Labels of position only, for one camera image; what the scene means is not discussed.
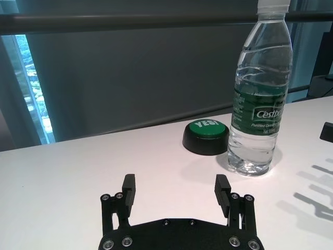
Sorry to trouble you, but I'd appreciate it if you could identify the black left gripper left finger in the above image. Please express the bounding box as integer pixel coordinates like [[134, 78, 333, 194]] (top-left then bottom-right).
[[100, 173, 136, 235]]

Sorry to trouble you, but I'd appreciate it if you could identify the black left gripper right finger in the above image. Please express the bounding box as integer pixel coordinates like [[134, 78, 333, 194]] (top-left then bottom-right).
[[214, 174, 258, 236]]

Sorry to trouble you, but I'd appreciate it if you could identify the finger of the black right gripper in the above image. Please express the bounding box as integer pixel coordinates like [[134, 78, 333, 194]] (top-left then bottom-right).
[[319, 121, 333, 143]]

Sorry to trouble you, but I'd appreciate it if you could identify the clear water bottle green label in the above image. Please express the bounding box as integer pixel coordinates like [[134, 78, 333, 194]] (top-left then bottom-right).
[[226, 0, 293, 177]]

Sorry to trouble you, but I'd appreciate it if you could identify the green YES button black base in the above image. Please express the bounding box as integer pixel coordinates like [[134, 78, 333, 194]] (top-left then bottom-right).
[[182, 119, 231, 156]]

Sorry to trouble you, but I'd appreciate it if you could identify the narrow window strip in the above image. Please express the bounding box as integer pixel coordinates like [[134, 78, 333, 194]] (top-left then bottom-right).
[[0, 33, 57, 144]]

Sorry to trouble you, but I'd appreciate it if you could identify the grey horizontal handrail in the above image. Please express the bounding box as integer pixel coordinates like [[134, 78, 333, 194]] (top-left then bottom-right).
[[0, 10, 333, 34]]

